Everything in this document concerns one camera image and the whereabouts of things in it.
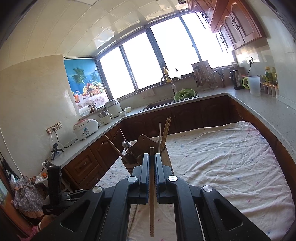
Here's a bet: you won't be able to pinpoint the person left hand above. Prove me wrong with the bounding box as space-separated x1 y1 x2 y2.
38 214 57 231

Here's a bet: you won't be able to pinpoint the long steel spoon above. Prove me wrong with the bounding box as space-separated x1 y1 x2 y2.
119 128 132 156

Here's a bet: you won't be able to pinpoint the translucent plastic pitcher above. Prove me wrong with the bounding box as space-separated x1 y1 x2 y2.
247 76 261 96

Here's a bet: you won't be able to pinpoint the beach fruit poster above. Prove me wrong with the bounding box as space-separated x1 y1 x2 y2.
64 59 109 115

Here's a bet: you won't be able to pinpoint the wall power socket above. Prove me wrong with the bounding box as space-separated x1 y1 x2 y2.
46 122 62 135

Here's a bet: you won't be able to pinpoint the white dotted tablecloth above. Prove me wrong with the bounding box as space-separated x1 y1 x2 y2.
96 120 296 241

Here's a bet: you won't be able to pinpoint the white rice cooker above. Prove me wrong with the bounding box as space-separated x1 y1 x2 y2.
72 119 99 141

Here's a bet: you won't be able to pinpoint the dish soap bottle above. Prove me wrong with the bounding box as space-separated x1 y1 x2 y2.
163 67 170 82

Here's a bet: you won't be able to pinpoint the green vegetable colander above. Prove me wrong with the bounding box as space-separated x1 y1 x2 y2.
174 88 196 101

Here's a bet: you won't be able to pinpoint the small white electric pot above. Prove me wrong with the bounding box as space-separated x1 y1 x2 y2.
98 109 114 125

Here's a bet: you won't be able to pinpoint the upper wooden cabinets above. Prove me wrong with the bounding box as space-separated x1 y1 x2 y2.
187 1 266 52

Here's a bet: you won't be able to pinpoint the wooden utensil holder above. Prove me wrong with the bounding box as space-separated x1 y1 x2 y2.
122 135 173 174

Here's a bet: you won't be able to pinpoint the large white cooker pot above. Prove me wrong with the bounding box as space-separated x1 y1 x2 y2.
105 99 122 118

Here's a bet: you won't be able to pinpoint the green tea bottle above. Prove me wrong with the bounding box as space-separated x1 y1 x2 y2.
265 66 273 84

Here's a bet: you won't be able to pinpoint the hanging dish cloth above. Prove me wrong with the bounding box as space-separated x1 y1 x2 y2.
140 87 155 99

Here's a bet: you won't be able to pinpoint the kitchen faucet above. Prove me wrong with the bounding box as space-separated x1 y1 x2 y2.
160 75 177 94

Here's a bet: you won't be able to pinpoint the steel chopstick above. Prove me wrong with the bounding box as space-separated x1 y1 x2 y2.
158 122 162 153

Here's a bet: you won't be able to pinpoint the wooden chopstick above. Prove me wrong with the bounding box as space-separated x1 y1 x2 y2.
149 147 155 237
159 117 171 153

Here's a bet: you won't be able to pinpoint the knife block rack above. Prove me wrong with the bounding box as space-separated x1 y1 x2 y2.
192 60 217 88

